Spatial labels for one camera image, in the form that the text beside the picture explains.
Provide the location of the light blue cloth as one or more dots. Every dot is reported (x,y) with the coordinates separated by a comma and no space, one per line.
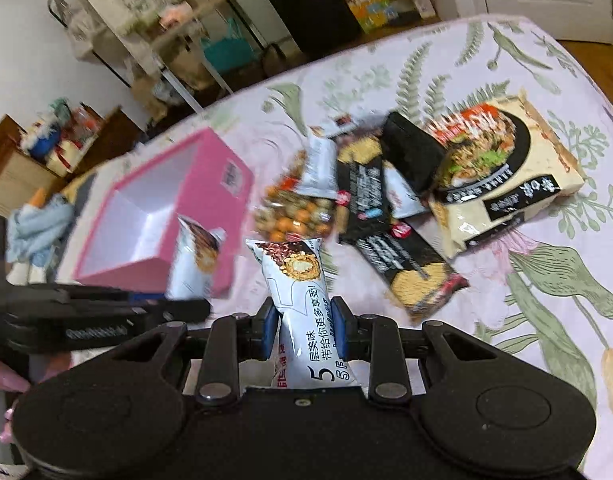
(41,225)

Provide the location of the colourful carton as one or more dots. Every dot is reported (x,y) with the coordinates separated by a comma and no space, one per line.
(374,5)

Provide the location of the person's left hand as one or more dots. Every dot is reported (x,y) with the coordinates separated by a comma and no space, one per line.
(6,375)

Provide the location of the mixed nuts packet red label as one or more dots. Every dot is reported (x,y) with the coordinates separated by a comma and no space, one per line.
(301,220)

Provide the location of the clutter on cabinet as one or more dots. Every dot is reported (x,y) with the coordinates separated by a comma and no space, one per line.
(61,135)

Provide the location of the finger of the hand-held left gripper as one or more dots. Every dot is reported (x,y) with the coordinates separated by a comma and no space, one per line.
(61,296)
(136,325)

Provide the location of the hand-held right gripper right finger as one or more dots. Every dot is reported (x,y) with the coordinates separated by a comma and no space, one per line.
(340,330)

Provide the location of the plain black packet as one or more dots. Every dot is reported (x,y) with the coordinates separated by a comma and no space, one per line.
(411,155)

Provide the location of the pink cardboard box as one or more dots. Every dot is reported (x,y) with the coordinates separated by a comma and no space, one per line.
(136,220)

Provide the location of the white snack packet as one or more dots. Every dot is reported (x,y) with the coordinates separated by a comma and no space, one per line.
(196,260)
(319,165)
(402,199)
(301,305)

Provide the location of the small dark wrapped candy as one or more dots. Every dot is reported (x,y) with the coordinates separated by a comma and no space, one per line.
(360,195)

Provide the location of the black suitcase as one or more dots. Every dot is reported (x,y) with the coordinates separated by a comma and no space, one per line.
(311,10)

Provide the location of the teal bag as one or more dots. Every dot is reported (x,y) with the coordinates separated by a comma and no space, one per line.
(231,50)

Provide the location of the wooden cabinet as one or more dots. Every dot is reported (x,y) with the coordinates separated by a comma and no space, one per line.
(11,175)

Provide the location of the small snack packet on table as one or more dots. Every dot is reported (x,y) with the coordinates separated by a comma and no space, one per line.
(506,180)

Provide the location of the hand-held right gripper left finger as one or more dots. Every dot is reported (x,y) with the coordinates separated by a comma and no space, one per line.
(270,329)

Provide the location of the brown paper bag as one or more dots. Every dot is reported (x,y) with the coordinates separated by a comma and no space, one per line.
(191,70)

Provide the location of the floral bed sheet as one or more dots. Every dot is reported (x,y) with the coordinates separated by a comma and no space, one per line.
(436,70)

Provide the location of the black noodle packet lower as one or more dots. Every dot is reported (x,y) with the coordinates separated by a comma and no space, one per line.
(411,270)

